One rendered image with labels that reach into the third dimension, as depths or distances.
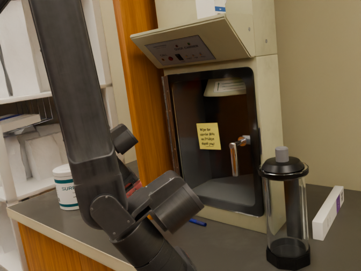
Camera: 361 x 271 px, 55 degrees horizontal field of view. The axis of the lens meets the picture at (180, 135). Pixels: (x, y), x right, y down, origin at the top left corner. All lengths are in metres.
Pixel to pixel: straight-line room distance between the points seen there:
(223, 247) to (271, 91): 0.42
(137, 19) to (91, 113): 0.71
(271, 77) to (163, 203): 0.57
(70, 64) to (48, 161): 1.53
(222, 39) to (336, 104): 0.56
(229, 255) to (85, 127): 0.60
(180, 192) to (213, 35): 0.47
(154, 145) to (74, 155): 0.71
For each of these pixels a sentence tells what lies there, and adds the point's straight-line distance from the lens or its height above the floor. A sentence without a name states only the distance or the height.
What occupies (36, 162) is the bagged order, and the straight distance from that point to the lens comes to 1.92.
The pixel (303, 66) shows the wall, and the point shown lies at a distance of 1.30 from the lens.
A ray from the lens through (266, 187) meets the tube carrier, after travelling 0.80.
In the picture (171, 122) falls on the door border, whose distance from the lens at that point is 1.07.
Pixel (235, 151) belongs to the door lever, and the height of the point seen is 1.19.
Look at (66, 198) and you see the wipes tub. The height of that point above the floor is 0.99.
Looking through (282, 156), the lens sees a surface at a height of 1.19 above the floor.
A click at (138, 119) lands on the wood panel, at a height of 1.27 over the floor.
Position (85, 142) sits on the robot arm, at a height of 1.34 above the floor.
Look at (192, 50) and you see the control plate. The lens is 0.92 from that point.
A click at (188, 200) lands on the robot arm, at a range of 0.47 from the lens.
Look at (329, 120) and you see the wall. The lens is 1.29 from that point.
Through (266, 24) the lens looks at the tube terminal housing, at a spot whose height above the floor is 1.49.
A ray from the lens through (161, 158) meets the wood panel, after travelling 1.14.
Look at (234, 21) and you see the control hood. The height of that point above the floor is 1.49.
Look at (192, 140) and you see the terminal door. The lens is 1.03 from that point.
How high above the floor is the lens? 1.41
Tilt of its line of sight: 11 degrees down
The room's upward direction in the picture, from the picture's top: 7 degrees counter-clockwise
